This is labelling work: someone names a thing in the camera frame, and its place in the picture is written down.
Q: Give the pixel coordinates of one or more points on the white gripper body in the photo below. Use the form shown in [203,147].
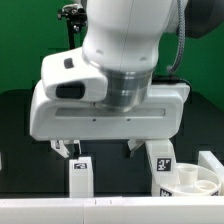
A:
[158,117]

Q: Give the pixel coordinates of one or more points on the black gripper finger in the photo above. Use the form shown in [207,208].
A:
[60,148]
[133,146]

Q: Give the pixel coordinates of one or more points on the white round stool seat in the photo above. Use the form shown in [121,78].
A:
[195,180]

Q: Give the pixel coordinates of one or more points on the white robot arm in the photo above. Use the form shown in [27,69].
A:
[123,37]

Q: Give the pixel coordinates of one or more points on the white right wall rail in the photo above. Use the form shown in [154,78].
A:
[208,160]

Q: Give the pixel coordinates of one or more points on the white wall rail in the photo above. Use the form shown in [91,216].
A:
[208,160]
[121,210]

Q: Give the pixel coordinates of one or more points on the white front wall rail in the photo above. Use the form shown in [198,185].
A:
[121,210]

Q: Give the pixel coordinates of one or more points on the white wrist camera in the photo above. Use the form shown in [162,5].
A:
[67,75]

